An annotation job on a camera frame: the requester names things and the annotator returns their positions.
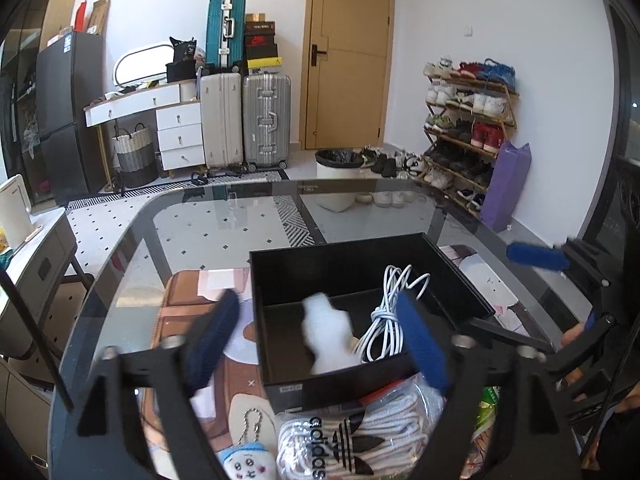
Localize oval mirror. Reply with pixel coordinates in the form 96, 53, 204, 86
112, 42, 177, 94

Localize black cardboard box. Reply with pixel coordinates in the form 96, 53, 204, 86
248, 232, 497, 413

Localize purple paper bag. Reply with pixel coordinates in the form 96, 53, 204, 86
480, 139, 532, 234

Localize white vanity desk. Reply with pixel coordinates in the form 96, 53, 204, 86
83, 81, 206, 182

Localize white suitcase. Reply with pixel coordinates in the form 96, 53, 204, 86
199, 71, 246, 170

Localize white plush keychain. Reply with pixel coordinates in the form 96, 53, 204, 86
217, 406, 279, 480

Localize black refrigerator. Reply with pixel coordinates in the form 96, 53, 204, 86
35, 30, 109, 207

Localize pile of loose shoes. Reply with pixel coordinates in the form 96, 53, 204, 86
354, 144, 429, 210

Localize silver suitcase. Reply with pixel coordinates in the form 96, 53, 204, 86
242, 72, 293, 171

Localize black bag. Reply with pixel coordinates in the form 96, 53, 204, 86
166, 36, 199, 84

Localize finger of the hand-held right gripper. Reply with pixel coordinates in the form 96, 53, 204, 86
466, 310, 619, 403
506, 239, 615, 322

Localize teal suitcase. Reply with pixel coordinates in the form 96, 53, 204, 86
205, 0, 248, 72

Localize cardboard pieces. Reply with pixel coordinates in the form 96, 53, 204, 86
74, 0, 112, 34

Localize wooden shoe rack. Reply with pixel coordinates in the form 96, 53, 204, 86
417, 57, 521, 212

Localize red and white packet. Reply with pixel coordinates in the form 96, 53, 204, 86
357, 379, 419, 409

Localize cartoon printed table mat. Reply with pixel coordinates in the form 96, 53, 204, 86
140, 244, 557, 480

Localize grey side cabinet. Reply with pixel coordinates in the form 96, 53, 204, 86
0, 207, 97, 392

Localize green snack packet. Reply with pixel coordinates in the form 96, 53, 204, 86
471, 385, 502, 442

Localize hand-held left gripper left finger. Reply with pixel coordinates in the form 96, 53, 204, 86
47, 287, 242, 480

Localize black and white striped rug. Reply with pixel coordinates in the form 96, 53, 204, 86
66, 167, 317, 247

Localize wooden door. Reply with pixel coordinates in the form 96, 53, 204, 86
300, 0, 397, 151

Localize white trash bin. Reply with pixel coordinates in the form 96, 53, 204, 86
314, 147, 366, 212

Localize black window frame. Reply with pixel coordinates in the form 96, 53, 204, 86
599, 0, 640, 266

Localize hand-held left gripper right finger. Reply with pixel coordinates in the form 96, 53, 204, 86
395, 290, 587, 480

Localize clear bag of striped laces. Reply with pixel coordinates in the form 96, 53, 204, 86
275, 376, 447, 480

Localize rows of racked shoes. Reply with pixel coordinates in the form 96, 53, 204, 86
422, 57, 519, 209

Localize white coiled cable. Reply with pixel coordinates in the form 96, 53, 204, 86
357, 265, 432, 364

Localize woven laundry basket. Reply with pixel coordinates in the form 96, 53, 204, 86
111, 122, 160, 189

